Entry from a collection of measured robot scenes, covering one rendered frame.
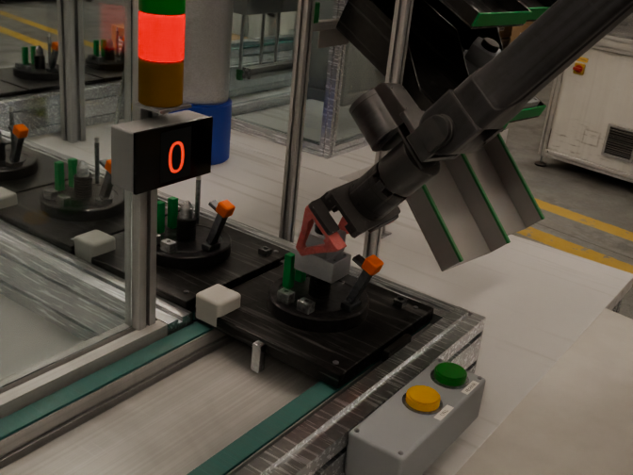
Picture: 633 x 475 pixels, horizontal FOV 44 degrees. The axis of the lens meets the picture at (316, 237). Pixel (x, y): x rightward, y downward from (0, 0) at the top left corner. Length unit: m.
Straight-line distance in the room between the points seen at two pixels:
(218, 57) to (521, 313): 0.94
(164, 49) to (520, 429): 0.67
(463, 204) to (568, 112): 4.06
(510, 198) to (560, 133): 3.95
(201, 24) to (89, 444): 1.18
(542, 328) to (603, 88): 3.92
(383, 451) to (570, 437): 0.35
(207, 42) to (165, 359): 1.03
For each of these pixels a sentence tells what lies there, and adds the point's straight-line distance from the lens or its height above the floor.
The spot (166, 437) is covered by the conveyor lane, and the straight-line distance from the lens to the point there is 0.93.
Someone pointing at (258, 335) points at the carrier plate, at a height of 0.97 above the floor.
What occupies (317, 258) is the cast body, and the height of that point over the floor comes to 1.05.
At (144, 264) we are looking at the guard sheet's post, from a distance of 1.00.
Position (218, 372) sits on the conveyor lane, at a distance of 1.04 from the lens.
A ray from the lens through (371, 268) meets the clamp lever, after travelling 1.01.
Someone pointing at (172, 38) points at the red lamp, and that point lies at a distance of 0.89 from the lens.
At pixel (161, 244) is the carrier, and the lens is 1.18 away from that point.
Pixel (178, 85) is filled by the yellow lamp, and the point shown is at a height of 1.28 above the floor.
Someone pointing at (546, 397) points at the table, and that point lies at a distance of 1.21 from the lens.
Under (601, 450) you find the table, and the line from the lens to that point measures 1.14.
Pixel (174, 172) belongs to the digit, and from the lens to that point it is 0.93.
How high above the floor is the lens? 1.49
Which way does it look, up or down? 23 degrees down
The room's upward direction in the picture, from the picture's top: 6 degrees clockwise
